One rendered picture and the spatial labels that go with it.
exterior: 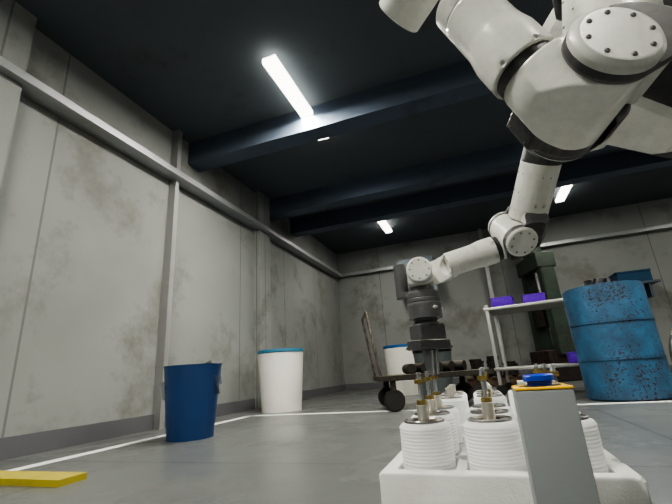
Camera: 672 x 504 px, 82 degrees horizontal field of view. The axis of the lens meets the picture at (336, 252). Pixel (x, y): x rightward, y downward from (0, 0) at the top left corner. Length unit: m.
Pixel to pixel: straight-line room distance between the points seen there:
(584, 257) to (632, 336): 4.58
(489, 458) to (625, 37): 0.61
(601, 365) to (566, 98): 3.44
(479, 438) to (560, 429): 0.20
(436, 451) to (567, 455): 0.25
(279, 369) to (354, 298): 4.32
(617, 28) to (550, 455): 0.47
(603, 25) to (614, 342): 3.41
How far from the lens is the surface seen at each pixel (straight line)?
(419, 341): 1.00
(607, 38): 0.44
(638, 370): 3.78
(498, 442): 0.77
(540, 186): 1.04
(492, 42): 0.48
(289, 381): 4.27
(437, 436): 0.78
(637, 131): 0.81
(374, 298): 8.16
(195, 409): 2.82
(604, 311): 3.78
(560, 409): 0.60
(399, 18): 0.59
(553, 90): 0.43
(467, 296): 7.91
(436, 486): 0.76
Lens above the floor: 0.35
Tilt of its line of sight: 17 degrees up
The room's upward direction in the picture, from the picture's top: 4 degrees counter-clockwise
